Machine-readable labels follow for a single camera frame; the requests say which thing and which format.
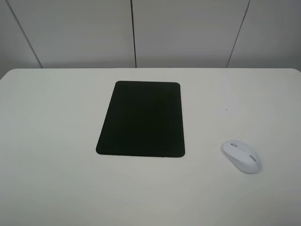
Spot white wireless computer mouse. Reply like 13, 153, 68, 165
222, 140, 261, 174

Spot black rectangular mouse pad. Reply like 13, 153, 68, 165
96, 81, 185, 158

